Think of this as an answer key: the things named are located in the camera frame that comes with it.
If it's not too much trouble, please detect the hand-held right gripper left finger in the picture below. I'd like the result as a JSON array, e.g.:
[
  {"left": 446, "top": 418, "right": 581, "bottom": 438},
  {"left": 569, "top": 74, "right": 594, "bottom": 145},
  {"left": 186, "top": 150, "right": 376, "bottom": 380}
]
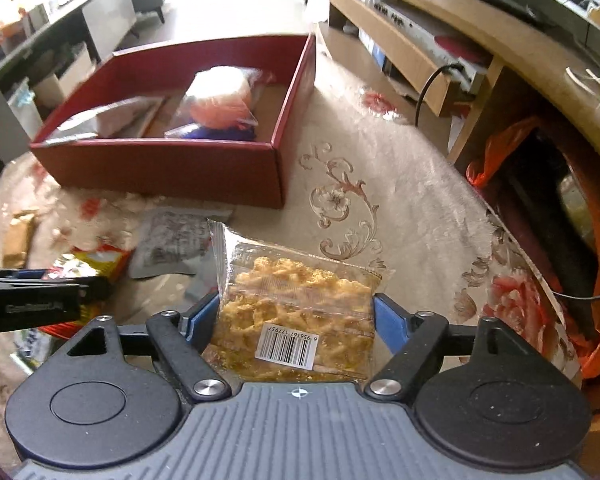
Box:
[{"left": 47, "top": 292, "right": 231, "bottom": 405}]

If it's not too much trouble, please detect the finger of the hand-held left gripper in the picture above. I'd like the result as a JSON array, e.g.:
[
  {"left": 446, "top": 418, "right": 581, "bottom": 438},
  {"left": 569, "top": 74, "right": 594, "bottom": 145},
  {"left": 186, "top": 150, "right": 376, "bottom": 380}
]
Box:
[{"left": 0, "top": 268, "right": 113, "bottom": 309}]

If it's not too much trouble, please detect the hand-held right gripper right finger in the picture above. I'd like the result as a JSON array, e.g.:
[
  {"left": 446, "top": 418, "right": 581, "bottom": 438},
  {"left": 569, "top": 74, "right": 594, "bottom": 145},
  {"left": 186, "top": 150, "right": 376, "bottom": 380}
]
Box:
[{"left": 364, "top": 292, "right": 546, "bottom": 402}]

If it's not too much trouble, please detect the red and yellow snack packet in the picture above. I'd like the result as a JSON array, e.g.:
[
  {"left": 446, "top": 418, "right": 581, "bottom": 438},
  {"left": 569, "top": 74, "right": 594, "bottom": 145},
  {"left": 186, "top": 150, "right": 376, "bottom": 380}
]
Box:
[{"left": 47, "top": 244, "right": 132, "bottom": 286}]

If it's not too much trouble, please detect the white and green wafer packet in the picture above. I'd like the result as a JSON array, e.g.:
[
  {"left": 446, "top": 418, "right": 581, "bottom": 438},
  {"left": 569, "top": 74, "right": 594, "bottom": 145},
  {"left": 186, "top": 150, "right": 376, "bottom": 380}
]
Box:
[{"left": 10, "top": 327, "right": 51, "bottom": 373}]

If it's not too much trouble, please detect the gold snack packet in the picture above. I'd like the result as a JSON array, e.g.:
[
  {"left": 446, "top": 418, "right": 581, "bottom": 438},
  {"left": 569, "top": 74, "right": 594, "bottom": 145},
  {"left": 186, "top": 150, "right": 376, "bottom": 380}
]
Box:
[{"left": 2, "top": 209, "right": 42, "bottom": 269}]

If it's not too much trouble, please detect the silver printed snack packet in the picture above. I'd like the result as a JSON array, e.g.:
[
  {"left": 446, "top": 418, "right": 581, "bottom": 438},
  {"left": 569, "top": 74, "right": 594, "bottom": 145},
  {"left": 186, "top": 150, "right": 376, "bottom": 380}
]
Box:
[{"left": 128, "top": 207, "right": 233, "bottom": 279}]

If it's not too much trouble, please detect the clear yellow crispy snack packet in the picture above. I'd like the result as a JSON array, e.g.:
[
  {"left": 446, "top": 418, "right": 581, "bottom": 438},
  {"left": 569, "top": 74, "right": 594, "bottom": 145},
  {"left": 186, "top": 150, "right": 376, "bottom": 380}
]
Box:
[{"left": 207, "top": 219, "right": 395, "bottom": 382}]

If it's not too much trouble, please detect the red cardboard box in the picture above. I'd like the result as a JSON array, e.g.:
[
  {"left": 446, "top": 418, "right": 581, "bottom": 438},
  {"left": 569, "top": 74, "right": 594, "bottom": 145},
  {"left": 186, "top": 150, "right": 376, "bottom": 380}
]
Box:
[{"left": 29, "top": 32, "right": 317, "bottom": 210}]

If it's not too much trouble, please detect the long white snack packet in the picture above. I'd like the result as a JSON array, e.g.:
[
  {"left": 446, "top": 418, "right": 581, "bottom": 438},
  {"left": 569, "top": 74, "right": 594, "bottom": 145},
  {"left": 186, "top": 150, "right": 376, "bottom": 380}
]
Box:
[{"left": 50, "top": 96, "right": 166, "bottom": 140}]

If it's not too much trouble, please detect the blue foil snack packet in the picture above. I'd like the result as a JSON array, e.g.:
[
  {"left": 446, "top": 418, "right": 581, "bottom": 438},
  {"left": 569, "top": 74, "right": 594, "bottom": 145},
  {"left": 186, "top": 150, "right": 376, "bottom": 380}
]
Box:
[{"left": 165, "top": 122, "right": 258, "bottom": 142}]

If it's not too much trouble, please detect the clear sausage packet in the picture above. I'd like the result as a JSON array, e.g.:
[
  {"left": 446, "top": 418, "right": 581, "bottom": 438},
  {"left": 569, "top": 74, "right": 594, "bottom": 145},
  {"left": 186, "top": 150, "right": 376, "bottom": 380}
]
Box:
[{"left": 177, "top": 87, "right": 260, "bottom": 131}]

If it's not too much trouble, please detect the orange plastic bag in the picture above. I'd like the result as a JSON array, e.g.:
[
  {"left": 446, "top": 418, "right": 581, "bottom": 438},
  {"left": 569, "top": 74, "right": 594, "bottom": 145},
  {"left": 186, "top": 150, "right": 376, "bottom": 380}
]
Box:
[{"left": 467, "top": 117, "right": 600, "bottom": 381}]

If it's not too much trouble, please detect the white cardboard box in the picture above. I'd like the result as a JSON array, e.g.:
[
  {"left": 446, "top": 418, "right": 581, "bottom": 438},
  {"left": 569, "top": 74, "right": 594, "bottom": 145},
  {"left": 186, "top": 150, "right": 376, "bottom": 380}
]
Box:
[{"left": 32, "top": 42, "right": 93, "bottom": 111}]

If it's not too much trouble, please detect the dark sideboard with white panels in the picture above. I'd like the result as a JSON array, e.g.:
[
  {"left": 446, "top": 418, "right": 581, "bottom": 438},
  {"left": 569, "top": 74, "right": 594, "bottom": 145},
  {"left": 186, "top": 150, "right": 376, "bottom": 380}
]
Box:
[{"left": 0, "top": 0, "right": 138, "bottom": 161}]

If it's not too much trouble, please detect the blue and white box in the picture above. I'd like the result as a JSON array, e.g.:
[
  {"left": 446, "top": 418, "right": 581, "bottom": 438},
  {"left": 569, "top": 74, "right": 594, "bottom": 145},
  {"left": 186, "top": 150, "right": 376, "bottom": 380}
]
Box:
[{"left": 357, "top": 27, "right": 389, "bottom": 68}]

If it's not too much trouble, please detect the white audio device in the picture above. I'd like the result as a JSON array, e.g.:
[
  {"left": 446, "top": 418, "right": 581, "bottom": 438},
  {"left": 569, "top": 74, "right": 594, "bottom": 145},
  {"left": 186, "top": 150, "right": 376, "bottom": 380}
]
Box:
[{"left": 372, "top": 0, "right": 476, "bottom": 92}]

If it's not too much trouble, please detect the wooden television cabinet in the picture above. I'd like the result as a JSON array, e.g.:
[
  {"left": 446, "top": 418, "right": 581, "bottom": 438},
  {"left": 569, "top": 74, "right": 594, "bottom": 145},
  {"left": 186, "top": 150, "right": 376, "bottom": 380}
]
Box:
[{"left": 295, "top": 0, "right": 600, "bottom": 411}]

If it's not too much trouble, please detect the thin black cable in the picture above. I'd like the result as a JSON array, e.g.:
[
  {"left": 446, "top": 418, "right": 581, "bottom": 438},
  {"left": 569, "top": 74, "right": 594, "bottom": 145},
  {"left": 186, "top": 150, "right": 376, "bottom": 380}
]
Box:
[{"left": 552, "top": 287, "right": 600, "bottom": 303}]

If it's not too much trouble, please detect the black power cable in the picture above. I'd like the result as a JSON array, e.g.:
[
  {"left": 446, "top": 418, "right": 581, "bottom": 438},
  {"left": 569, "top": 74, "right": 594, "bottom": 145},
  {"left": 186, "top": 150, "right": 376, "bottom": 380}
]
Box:
[{"left": 412, "top": 62, "right": 461, "bottom": 128}]

